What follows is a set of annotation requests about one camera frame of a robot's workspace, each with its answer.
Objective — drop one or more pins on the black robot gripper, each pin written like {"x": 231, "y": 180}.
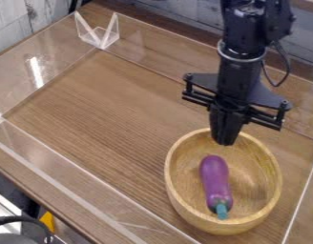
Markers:
{"x": 236, "y": 98}

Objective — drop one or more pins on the clear acrylic tray wall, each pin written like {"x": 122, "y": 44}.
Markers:
{"x": 86, "y": 202}

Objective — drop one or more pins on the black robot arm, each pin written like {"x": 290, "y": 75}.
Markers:
{"x": 255, "y": 25}

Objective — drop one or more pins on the purple toy eggplant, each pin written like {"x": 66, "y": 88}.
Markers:
{"x": 215, "y": 177}

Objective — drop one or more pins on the brown wooden bowl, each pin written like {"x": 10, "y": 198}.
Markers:
{"x": 255, "y": 181}

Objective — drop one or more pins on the clear acrylic corner bracket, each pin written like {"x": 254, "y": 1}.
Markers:
{"x": 100, "y": 37}

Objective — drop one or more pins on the yellow black device corner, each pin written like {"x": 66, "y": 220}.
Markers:
{"x": 57, "y": 226}

